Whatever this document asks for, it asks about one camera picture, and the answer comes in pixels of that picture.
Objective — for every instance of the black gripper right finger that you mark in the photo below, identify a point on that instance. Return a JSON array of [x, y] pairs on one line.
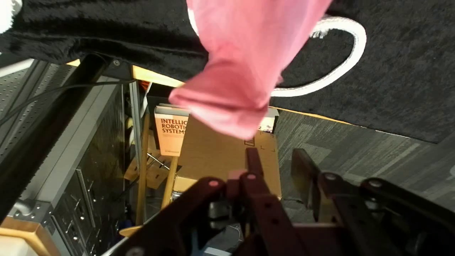
[[371, 213]]

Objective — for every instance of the pink cloth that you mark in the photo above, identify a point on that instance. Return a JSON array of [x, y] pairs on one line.
[[247, 57]]

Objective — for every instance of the wooden stool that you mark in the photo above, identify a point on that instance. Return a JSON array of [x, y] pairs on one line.
[[143, 179]]

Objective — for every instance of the black vertical pole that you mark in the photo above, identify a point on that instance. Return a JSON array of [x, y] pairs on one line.
[[102, 65]]

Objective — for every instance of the grey workbench with wooden top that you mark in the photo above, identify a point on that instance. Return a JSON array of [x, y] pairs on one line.
[[72, 179]]

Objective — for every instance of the cardboard box with black tape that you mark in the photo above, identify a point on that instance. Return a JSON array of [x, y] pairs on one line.
[[214, 156]]

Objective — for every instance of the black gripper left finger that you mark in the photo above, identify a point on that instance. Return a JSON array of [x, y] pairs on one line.
[[237, 217]]

